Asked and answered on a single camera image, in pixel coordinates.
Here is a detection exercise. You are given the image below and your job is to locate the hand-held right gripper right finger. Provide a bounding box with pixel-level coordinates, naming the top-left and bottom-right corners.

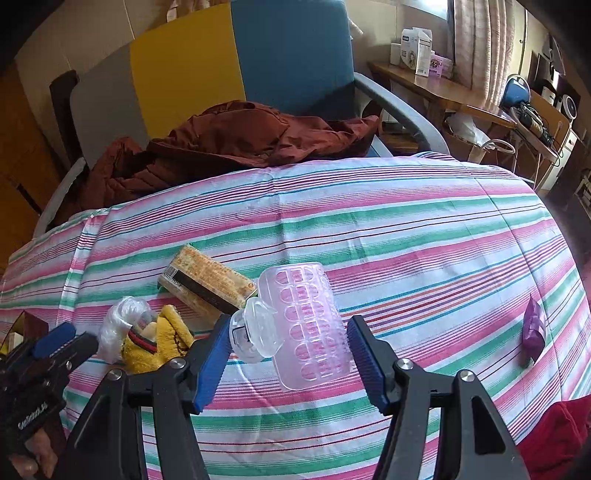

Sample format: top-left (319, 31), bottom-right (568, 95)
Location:
top-left (346, 315), bottom-right (532, 480)

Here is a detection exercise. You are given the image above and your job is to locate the red cloth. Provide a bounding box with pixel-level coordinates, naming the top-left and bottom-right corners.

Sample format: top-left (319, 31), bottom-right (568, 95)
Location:
top-left (517, 401), bottom-right (591, 480)

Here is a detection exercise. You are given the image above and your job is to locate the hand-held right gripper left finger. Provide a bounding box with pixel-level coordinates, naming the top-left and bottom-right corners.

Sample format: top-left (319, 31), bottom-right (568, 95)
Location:
top-left (55, 314), bottom-right (232, 480)

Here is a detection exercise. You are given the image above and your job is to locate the white plastic shopping bag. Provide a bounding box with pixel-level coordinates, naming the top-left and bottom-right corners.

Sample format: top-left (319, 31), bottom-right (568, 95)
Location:
top-left (445, 112), bottom-right (490, 148)

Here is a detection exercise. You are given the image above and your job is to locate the maroon jacket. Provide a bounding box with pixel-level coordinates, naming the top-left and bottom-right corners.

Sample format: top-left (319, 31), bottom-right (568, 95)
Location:
top-left (60, 100), bottom-right (380, 222)

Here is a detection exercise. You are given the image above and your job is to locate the white cardboard box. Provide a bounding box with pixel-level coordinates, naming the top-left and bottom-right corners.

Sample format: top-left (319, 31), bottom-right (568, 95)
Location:
top-left (401, 27), bottom-right (435, 77)

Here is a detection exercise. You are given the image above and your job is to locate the white round appliance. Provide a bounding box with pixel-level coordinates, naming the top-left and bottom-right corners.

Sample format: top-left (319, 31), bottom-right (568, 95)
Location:
top-left (556, 92), bottom-right (580, 125)

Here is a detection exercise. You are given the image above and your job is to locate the grey yellow blue armchair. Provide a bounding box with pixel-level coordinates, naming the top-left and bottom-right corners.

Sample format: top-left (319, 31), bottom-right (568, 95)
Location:
top-left (34, 0), bottom-right (451, 236)

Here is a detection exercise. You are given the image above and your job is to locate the yellow plush toy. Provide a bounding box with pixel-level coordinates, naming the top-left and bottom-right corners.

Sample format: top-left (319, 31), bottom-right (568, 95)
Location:
top-left (121, 305), bottom-right (195, 374)

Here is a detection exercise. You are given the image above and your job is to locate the small pink box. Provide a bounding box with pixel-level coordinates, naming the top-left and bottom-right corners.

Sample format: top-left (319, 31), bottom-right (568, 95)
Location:
top-left (429, 54), bottom-right (455, 79)

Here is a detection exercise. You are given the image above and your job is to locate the black power strip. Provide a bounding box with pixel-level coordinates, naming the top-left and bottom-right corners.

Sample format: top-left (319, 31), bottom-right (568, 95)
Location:
top-left (515, 102), bottom-right (555, 144)

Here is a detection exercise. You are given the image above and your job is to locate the small purple packet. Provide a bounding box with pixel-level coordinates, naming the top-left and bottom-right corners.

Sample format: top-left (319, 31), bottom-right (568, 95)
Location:
top-left (522, 293), bottom-right (546, 365)

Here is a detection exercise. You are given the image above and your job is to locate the clear plastic perforated container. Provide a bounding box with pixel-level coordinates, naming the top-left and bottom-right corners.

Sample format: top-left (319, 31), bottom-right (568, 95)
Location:
top-left (229, 262), bottom-right (347, 393)

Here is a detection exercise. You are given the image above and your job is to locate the white cable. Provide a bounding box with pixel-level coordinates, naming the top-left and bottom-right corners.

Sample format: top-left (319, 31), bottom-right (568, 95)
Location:
top-left (480, 138), bottom-right (515, 160)

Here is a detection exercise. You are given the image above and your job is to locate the cracker packet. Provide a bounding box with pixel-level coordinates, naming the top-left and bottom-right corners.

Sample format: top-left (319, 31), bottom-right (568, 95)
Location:
top-left (157, 244), bottom-right (258, 319)

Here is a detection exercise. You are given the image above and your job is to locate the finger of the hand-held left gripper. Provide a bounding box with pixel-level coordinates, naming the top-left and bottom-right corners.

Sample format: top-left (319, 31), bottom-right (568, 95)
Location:
top-left (41, 333), bottom-right (100, 384)
top-left (7, 322), bottom-right (77, 367)

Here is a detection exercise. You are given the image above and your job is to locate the wooden wardrobe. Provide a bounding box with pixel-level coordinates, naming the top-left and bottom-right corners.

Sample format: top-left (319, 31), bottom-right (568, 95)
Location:
top-left (0, 60), bottom-right (65, 273)

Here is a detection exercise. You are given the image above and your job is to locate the striped bed sheet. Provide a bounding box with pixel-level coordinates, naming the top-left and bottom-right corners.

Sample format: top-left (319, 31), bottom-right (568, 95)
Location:
top-left (0, 151), bottom-right (587, 480)

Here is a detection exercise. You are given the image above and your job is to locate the pink patterned curtain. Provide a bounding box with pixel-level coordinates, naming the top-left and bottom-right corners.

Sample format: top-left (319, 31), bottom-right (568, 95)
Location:
top-left (452, 0), bottom-right (515, 107)
top-left (167, 0), bottom-right (229, 14)

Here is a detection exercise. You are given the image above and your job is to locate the person's left hand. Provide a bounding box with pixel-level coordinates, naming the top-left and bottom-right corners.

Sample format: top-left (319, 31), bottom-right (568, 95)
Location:
top-left (9, 427), bottom-right (58, 480)

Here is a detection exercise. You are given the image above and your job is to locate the wooden desk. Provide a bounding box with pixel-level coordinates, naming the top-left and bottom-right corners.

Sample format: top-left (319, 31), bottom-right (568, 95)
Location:
top-left (367, 60), bottom-right (518, 153)

